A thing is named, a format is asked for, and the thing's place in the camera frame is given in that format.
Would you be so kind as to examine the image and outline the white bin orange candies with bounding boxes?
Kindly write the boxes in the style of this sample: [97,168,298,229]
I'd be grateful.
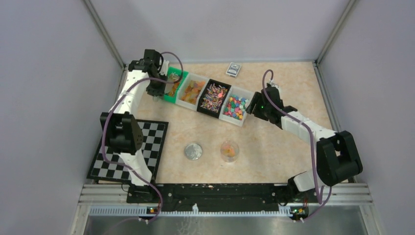
[175,73,208,111]

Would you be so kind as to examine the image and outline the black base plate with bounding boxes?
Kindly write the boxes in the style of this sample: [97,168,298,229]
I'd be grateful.
[124,182,320,213]

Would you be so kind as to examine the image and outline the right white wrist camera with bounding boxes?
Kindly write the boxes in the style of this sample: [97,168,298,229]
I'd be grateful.
[267,81,280,90]

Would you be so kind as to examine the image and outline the silver jar lid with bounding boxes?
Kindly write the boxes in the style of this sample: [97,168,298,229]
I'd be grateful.
[184,143,203,161]

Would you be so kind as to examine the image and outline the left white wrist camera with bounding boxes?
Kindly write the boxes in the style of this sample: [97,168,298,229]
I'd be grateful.
[159,60,169,76]

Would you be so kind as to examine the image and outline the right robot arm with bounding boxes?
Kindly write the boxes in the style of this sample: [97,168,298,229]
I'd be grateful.
[247,84,363,202]

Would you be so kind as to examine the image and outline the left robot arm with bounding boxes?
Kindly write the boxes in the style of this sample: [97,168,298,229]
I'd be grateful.
[100,49,168,202]

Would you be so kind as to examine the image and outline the white bin colourful candies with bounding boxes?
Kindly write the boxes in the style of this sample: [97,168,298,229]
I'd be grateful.
[219,86,254,127]

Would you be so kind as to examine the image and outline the green candy bin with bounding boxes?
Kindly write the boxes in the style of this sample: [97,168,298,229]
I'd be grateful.
[163,67,188,103]

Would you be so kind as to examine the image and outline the black white checkerboard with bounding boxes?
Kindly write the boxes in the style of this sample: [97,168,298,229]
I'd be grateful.
[87,119,169,184]

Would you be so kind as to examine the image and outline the clear plastic scoop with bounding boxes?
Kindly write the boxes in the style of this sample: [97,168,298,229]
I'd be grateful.
[152,94,164,102]

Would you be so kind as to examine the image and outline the white cable duct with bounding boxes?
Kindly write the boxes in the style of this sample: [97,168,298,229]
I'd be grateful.
[89,206,292,217]

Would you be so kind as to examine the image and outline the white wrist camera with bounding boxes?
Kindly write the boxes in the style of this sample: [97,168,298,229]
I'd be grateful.
[159,60,169,76]
[267,81,280,90]

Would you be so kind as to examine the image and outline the clear plastic jar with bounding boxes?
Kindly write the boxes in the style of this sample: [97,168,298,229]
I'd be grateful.
[220,140,239,163]

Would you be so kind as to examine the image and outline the playing card box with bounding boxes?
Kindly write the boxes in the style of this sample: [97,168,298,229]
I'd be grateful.
[225,62,242,78]

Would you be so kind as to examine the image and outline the black candy bin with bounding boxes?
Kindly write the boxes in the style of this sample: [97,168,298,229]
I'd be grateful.
[196,79,231,118]

